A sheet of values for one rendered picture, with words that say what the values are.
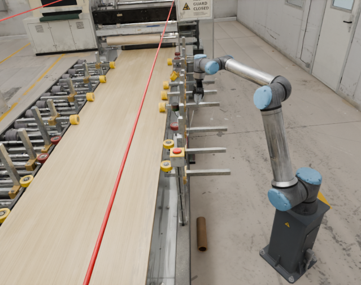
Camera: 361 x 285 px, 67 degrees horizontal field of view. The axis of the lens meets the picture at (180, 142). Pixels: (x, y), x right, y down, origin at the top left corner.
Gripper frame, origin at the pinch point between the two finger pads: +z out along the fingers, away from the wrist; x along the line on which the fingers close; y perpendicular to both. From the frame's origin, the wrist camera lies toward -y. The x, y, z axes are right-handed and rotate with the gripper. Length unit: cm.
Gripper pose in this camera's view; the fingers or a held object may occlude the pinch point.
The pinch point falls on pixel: (197, 103)
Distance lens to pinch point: 216.6
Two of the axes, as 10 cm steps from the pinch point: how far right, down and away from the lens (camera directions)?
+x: -10.0, -0.3, 0.1
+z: -0.3, 8.6, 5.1
